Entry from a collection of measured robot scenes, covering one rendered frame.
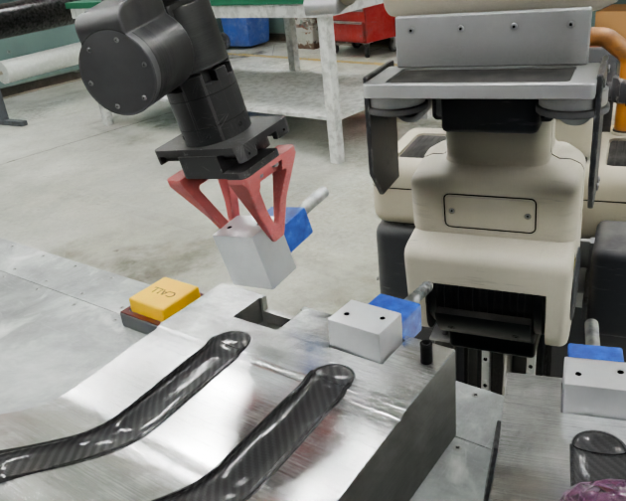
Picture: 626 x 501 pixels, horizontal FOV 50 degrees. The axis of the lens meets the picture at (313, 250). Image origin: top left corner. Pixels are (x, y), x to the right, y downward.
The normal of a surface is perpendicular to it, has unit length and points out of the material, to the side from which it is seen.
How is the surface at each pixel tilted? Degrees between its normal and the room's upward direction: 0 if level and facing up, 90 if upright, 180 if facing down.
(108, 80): 94
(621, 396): 90
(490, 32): 90
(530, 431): 0
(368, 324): 0
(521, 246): 8
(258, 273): 99
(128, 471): 24
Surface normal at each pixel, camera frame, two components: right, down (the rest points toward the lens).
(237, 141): -0.28, -0.85
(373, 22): 0.62, 0.29
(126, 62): -0.29, 0.51
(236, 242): -0.56, 0.54
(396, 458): 0.81, 0.18
